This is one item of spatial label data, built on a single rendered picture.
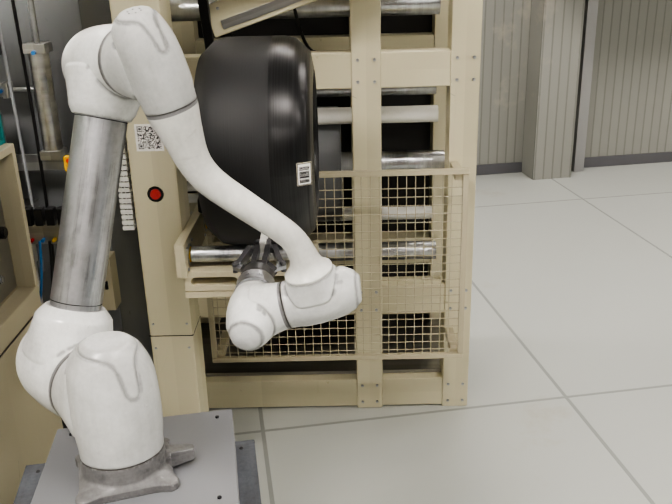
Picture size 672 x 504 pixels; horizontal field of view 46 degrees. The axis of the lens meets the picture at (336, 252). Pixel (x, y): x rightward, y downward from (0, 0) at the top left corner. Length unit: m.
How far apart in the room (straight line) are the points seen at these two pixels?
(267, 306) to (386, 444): 1.42
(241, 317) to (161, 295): 0.79
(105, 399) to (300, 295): 0.44
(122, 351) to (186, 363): 1.02
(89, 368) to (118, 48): 0.56
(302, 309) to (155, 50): 0.58
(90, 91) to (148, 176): 0.72
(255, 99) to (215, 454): 0.87
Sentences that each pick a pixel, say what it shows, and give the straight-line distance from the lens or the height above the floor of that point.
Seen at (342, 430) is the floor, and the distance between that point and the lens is 3.05.
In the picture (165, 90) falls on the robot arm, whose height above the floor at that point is 1.46.
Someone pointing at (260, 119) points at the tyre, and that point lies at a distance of 1.99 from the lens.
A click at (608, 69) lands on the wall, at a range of 6.53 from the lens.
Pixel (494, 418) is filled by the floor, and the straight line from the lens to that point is 3.15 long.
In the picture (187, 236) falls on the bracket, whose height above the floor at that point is 0.95.
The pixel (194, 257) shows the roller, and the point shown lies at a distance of 2.23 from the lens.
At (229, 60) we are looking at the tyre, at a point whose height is 1.43.
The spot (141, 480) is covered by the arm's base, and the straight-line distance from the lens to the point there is 1.53.
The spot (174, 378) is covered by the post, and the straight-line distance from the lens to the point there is 2.50.
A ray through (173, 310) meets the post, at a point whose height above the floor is 0.70.
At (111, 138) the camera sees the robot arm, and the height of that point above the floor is 1.36.
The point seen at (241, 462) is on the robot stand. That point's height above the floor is 0.65.
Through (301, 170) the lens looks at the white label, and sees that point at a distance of 2.00.
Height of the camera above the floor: 1.70
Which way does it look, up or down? 21 degrees down
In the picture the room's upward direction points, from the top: 2 degrees counter-clockwise
